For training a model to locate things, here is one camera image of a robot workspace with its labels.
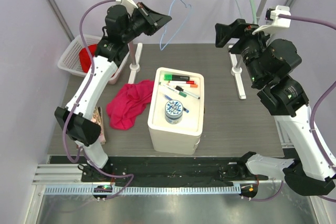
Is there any red whiteboard marker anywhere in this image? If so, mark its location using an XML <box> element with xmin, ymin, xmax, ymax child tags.
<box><xmin>169</xmin><ymin>81</ymin><xmax>196</xmax><ymax>84</ymax></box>

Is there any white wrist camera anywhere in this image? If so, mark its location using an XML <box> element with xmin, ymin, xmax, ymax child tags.
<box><xmin>115</xmin><ymin>0</ymin><xmax>138</xmax><ymax>15</ymax></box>
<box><xmin>252</xmin><ymin>5</ymin><xmax>291</xmax><ymax>35</ymax></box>

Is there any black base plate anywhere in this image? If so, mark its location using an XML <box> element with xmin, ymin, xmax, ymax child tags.
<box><xmin>109</xmin><ymin>157</ymin><xmax>268</xmax><ymax>188</ymax></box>

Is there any green highlighter marker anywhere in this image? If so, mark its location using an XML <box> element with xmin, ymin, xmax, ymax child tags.
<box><xmin>164</xmin><ymin>74</ymin><xmax>190</xmax><ymax>81</ymax></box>

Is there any blue ballpoint pen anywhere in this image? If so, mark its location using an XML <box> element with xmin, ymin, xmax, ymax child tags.
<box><xmin>164</xmin><ymin>94</ymin><xmax>189</xmax><ymax>113</ymax></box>

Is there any blue patterned round tin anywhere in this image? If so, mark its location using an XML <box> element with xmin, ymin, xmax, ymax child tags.
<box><xmin>164</xmin><ymin>100</ymin><xmax>184</xmax><ymax>124</ymax></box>

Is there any blue wire hanger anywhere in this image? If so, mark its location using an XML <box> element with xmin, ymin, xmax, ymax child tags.
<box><xmin>159</xmin><ymin>0</ymin><xmax>192</xmax><ymax>51</ymax></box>

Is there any pink illustrated book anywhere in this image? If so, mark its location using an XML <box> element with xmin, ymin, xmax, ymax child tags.
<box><xmin>91</xmin><ymin>106</ymin><xmax>106</xmax><ymax>145</ymax></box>

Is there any pink t shirt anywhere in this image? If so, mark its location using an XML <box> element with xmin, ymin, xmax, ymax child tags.
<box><xmin>106</xmin><ymin>80</ymin><xmax>154</xmax><ymax>131</ymax></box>

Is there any white slotted cable duct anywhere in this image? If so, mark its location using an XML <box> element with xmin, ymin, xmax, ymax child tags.
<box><xmin>44</xmin><ymin>184</ymin><xmax>241</xmax><ymax>196</ymax></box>

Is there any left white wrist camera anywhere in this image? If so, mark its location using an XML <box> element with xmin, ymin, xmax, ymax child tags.
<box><xmin>115</xmin><ymin>0</ymin><xmax>138</xmax><ymax>15</ymax></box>

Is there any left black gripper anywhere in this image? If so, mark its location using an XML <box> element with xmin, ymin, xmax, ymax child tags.
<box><xmin>121</xmin><ymin>2</ymin><xmax>171</xmax><ymax>44</ymax></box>

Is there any white plastic basket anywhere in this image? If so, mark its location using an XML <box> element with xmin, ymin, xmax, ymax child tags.
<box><xmin>57</xmin><ymin>35</ymin><xmax>129</xmax><ymax>84</ymax></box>

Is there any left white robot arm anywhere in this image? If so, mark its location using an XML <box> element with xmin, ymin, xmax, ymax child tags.
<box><xmin>55</xmin><ymin>2</ymin><xmax>172</xmax><ymax>182</ymax></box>

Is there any green capped white marker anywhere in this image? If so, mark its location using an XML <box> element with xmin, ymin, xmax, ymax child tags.
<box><xmin>159</xmin><ymin>82</ymin><xmax>201</xmax><ymax>99</ymax></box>

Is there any red t shirt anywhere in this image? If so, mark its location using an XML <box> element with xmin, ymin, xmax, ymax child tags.
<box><xmin>79</xmin><ymin>44</ymin><xmax>98</xmax><ymax>73</ymax></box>

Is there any white foam box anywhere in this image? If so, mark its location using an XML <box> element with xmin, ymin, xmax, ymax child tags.
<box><xmin>148</xmin><ymin>67</ymin><xmax>205</xmax><ymax>155</ymax></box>

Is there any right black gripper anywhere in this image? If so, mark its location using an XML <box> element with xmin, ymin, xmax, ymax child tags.
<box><xmin>215</xmin><ymin>19</ymin><xmax>279</xmax><ymax>86</ymax></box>

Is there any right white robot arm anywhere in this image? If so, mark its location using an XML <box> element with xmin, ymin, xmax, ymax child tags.
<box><xmin>215</xmin><ymin>19</ymin><xmax>335</xmax><ymax>196</ymax></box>

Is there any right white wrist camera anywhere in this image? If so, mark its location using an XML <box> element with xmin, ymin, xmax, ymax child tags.
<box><xmin>252</xmin><ymin>5</ymin><xmax>291</xmax><ymax>35</ymax></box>

